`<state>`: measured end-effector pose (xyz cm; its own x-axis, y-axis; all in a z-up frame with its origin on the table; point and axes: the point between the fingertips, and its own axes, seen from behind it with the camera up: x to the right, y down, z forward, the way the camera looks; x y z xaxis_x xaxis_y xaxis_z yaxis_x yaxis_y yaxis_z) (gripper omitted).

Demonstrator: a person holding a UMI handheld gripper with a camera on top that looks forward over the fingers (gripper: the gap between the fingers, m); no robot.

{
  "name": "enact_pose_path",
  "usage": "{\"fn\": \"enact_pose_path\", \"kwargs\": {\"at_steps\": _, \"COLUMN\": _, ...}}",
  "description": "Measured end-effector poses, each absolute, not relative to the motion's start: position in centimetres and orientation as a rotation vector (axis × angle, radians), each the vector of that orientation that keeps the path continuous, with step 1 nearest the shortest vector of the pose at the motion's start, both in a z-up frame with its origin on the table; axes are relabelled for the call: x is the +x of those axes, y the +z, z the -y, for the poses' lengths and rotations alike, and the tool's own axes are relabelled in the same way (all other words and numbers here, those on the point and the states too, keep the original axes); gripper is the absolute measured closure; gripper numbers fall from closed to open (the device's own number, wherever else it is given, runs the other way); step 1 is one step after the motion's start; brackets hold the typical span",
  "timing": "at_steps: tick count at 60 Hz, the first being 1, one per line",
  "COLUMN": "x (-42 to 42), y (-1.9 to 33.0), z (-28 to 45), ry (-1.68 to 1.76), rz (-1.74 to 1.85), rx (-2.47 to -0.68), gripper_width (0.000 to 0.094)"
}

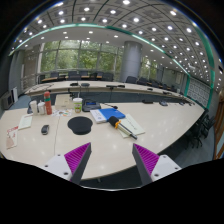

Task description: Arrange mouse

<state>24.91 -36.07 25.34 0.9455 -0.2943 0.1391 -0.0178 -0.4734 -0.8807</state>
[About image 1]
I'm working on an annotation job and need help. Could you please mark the white book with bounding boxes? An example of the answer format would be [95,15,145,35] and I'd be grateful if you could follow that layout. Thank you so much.
[90,110,106,123]

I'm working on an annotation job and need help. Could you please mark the colourful flyer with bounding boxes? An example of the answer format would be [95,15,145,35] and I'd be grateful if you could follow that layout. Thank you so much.
[52,109,72,117]

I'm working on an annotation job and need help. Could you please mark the pale green booklet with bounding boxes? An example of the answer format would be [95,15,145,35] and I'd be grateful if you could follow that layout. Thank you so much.
[121,114,145,135]

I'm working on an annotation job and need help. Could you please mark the white cup behind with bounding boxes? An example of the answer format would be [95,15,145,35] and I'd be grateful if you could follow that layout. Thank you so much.
[30,100,38,115]

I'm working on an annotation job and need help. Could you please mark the red white leaflet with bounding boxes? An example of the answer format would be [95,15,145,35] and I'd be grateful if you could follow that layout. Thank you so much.
[6,126,18,149]

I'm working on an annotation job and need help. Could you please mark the red orange thermos bottle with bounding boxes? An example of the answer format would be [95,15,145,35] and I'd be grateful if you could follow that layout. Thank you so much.
[44,91,52,115]

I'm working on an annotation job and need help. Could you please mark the black yellow handled tool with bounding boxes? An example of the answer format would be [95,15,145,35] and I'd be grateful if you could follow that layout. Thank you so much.
[108,116,137,139]

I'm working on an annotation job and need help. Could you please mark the grey round pillar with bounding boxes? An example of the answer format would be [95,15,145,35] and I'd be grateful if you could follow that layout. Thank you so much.
[120,41,142,82]

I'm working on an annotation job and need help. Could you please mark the blue book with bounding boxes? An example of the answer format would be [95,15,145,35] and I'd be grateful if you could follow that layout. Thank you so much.
[100,108,125,120]

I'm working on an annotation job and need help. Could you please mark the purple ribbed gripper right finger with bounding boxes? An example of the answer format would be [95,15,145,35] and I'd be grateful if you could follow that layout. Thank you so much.
[131,143,183,186]

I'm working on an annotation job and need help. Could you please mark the green label cup with lid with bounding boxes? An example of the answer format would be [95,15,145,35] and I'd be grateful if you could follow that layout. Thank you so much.
[73,98,83,113]

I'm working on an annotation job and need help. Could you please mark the black conference desk unit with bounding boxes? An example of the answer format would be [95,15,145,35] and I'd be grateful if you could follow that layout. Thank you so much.
[82,100,101,112]

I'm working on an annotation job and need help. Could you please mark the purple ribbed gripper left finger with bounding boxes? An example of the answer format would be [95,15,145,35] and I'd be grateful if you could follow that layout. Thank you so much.
[44,142,92,185]

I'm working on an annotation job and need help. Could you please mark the pale green paper sheet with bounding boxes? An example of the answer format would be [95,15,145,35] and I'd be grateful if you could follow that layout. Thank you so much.
[18,114,33,130]

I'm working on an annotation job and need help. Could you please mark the black computer mouse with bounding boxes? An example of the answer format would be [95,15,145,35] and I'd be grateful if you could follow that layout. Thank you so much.
[41,125,49,135]

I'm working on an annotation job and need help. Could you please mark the black round mouse pad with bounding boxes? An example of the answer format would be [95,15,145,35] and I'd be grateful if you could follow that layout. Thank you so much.
[67,116,93,135]

